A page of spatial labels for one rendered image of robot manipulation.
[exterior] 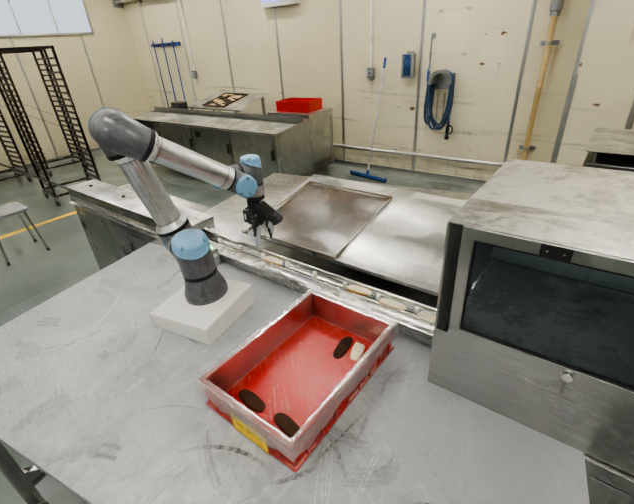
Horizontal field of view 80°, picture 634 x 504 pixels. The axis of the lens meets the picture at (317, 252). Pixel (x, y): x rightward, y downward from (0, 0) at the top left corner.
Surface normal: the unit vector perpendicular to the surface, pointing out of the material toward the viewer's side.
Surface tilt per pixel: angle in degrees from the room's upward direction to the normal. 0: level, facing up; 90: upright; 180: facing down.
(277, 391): 0
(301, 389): 0
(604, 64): 90
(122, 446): 0
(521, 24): 90
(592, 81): 90
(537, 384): 90
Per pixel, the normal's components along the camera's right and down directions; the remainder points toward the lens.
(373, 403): -0.06, -0.87
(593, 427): -0.60, 0.41
